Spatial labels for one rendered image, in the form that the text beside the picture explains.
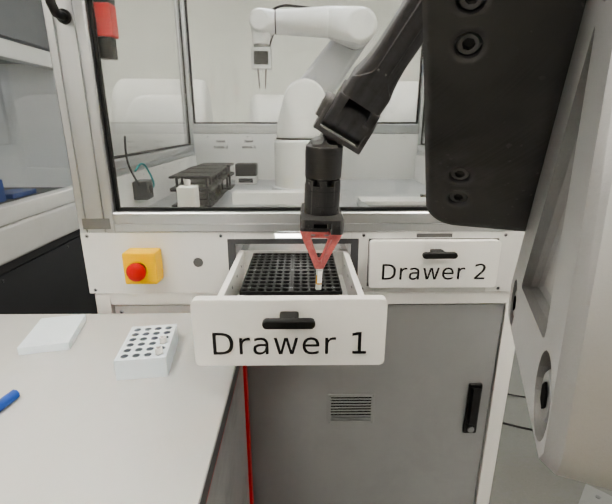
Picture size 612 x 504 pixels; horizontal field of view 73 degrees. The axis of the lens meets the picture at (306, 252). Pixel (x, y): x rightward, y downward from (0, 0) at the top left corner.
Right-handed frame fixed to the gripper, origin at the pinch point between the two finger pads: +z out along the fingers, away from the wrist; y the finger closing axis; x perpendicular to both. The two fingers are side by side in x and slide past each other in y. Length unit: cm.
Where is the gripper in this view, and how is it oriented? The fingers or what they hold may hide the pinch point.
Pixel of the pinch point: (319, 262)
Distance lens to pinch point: 70.3
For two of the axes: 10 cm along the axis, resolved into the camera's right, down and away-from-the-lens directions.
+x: 10.0, 0.2, 0.2
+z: -0.3, 9.3, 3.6
